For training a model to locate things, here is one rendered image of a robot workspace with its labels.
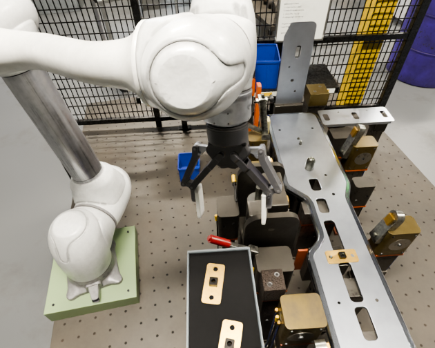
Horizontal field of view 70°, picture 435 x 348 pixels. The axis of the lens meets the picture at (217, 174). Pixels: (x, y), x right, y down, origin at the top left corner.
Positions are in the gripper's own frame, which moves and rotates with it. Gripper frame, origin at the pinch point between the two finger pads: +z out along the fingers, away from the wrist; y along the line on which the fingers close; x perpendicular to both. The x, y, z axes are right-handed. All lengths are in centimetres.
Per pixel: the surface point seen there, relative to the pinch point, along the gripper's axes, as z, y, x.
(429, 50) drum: 11, 129, 304
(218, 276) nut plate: 10.9, -1.6, -7.6
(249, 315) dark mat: 13.9, 5.7, -13.3
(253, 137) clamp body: 4, -3, 52
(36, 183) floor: 74, -183, 115
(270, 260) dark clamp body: 16.8, 7.9, 5.0
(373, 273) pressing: 25.3, 33.8, 14.2
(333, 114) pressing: 4, 26, 80
